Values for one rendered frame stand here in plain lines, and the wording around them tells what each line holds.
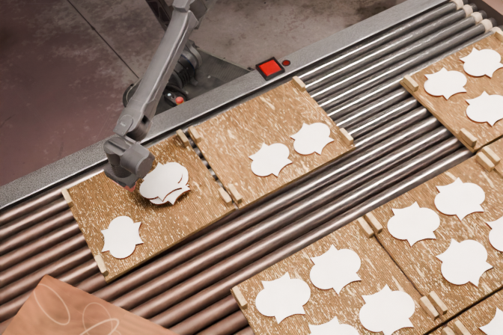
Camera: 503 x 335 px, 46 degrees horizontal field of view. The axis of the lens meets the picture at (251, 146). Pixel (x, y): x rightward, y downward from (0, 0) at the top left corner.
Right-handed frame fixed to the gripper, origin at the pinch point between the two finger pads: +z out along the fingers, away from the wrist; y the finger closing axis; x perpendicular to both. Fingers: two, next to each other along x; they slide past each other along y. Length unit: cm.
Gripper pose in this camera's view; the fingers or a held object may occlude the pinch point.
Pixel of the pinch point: (132, 188)
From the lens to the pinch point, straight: 168.5
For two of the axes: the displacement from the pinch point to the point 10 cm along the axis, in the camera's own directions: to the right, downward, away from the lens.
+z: 0.7, 6.2, 7.8
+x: -5.8, 6.6, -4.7
